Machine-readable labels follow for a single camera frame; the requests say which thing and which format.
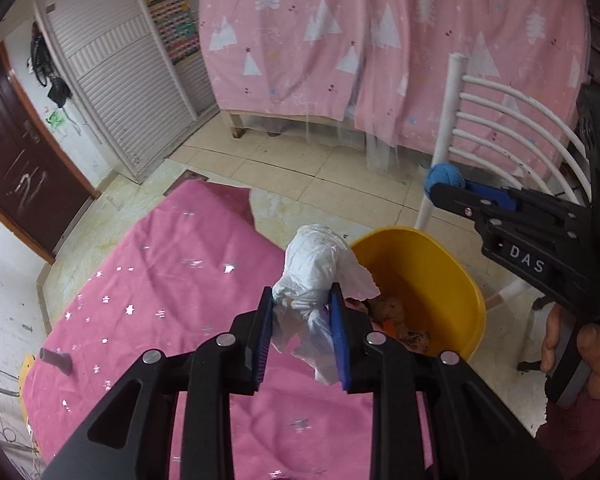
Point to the dark patterned wrapper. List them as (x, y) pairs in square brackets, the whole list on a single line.
[(415, 341)]

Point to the person's right forearm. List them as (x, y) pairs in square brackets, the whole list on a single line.
[(580, 430)]

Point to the pink tree-print curtain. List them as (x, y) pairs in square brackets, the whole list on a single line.
[(455, 20), (280, 35)]

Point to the white shutter wardrobe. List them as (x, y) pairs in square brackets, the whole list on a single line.
[(120, 85)]

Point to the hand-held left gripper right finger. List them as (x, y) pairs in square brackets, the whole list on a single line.
[(339, 345)]

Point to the colourful grid wall poster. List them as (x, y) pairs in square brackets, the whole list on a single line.
[(174, 27)]

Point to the white tissue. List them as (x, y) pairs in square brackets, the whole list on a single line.
[(315, 260)]

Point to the white sheer netting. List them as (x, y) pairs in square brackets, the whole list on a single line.
[(380, 152)]

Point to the wooden bed frame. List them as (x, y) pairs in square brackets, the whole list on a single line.
[(237, 125)]

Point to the blue ball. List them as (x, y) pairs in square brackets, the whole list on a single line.
[(444, 176)]

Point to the white metal chair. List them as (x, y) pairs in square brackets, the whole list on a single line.
[(452, 110)]

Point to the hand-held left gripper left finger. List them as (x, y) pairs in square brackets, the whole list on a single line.
[(262, 345)]

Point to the yellow plastic bin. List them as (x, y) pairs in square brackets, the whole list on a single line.
[(430, 270)]

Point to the orange peel piece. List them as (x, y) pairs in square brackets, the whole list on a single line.
[(389, 329)]

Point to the yellow round object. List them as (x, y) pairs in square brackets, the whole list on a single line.
[(26, 367)]

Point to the dark brown door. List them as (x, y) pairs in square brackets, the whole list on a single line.
[(20, 170)]

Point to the pink star-print tablecloth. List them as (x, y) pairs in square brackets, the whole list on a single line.
[(180, 270)]

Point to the grey cylindrical object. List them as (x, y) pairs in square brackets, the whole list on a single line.
[(56, 361)]

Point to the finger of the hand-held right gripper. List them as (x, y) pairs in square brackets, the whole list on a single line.
[(495, 196), (455, 199)]

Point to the black hanging bag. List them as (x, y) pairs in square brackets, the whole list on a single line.
[(59, 92)]

